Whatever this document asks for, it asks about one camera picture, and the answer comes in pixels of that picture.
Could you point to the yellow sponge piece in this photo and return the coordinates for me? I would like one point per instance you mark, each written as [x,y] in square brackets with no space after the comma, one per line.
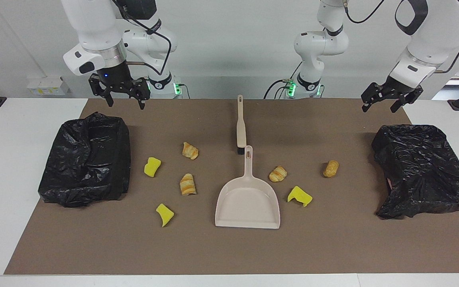
[299,195]
[165,214]
[152,167]

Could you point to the croissant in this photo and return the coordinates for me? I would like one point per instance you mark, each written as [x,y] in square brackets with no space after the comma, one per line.
[190,151]
[187,185]
[331,169]
[278,174]

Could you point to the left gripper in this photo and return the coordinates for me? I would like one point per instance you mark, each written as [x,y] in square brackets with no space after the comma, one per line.
[400,87]

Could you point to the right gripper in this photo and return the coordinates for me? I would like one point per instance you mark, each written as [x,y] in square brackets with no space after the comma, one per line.
[114,75]

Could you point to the beige dustpan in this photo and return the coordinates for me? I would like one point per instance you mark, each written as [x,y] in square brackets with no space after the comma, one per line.
[248,203]

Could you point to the beige hand brush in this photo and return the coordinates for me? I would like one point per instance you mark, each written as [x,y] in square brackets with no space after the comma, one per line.
[240,131]

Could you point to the bin with black bag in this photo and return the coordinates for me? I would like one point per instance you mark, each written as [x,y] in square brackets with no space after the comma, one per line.
[424,171]
[86,163]

